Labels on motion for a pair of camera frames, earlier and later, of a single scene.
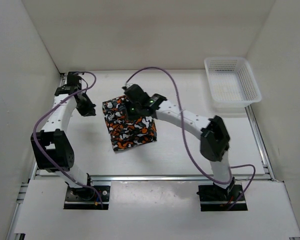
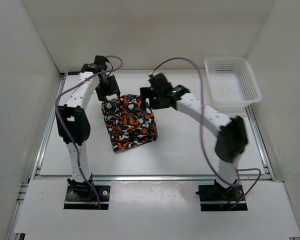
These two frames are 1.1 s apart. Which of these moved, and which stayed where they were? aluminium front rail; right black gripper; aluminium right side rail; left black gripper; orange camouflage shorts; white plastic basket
Moved: left black gripper; right black gripper
Stayed: white plastic basket; aluminium right side rail; orange camouflage shorts; aluminium front rail
